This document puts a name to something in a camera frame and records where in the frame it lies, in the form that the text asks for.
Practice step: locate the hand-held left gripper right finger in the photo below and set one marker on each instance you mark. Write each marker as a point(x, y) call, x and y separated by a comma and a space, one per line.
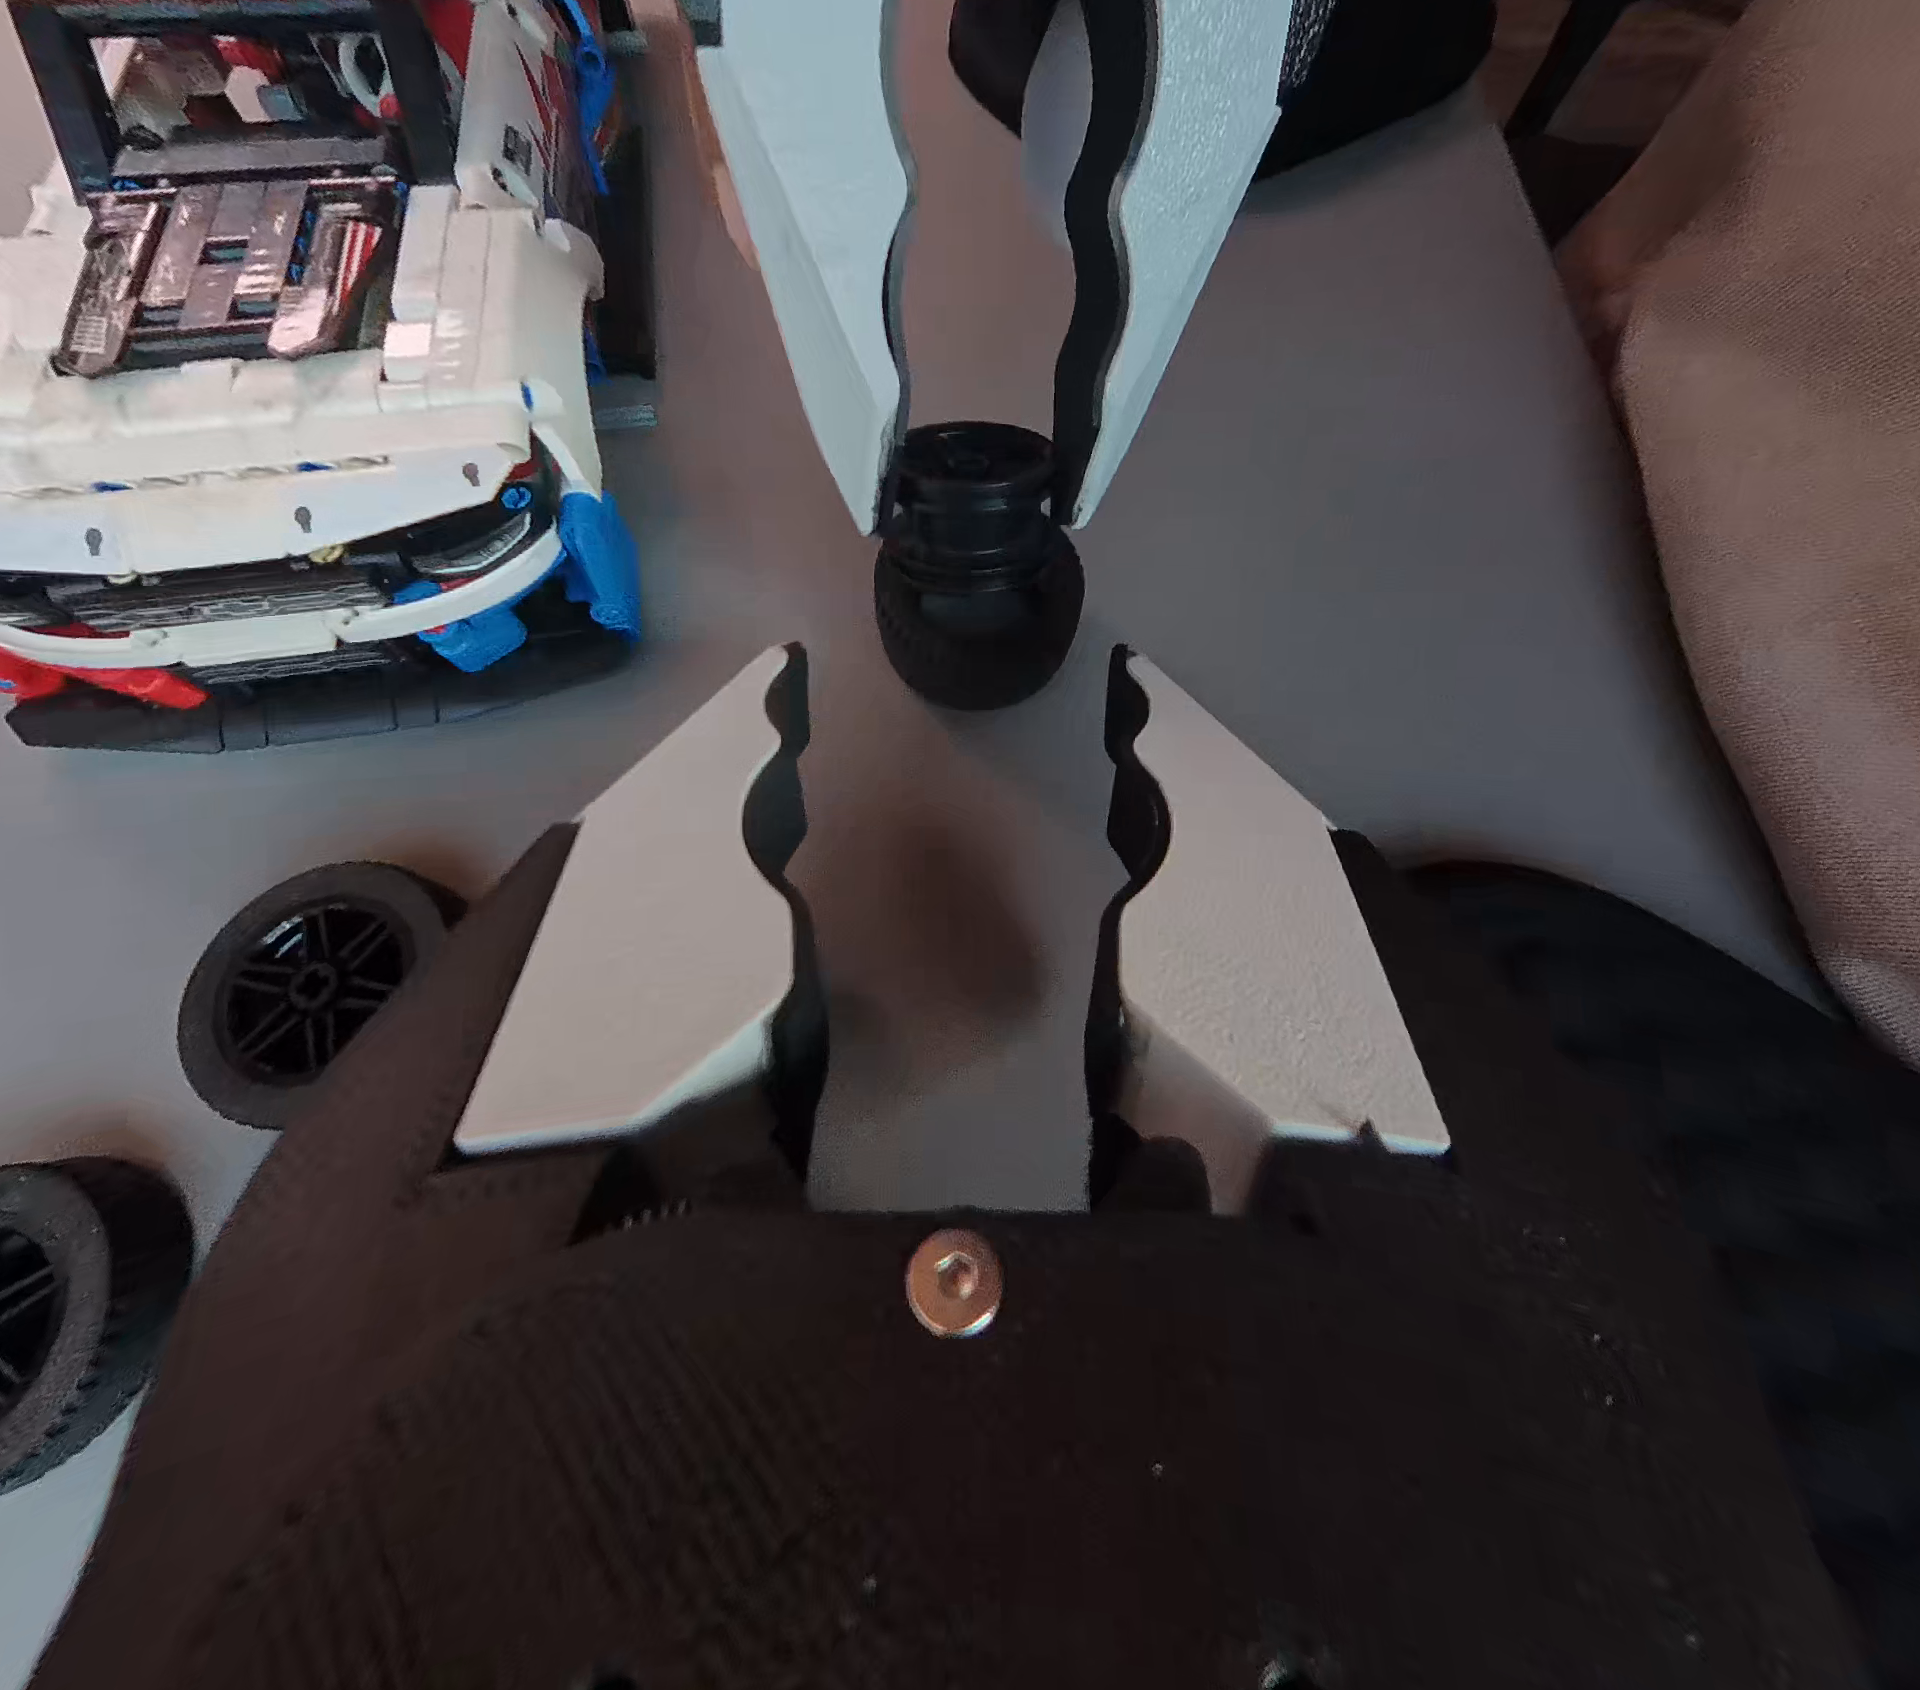
point(1275, 970)

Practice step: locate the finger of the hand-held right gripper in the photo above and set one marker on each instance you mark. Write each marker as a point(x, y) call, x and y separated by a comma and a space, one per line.
point(1214, 71)
point(795, 71)

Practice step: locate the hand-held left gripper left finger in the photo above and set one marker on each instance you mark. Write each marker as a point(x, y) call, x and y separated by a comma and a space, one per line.
point(630, 970)

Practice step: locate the black toy wheel rim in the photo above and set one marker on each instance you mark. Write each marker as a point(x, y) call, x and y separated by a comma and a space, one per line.
point(960, 490)
point(22, 1314)
point(309, 985)

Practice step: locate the black rubber toy tyre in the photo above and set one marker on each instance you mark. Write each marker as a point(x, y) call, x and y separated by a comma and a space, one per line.
point(135, 1285)
point(974, 654)
point(202, 1030)

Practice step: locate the toy brick race car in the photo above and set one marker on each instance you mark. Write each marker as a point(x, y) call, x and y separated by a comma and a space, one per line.
point(225, 415)

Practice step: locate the person in beige hoodie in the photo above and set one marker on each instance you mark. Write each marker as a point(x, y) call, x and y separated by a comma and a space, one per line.
point(1770, 521)

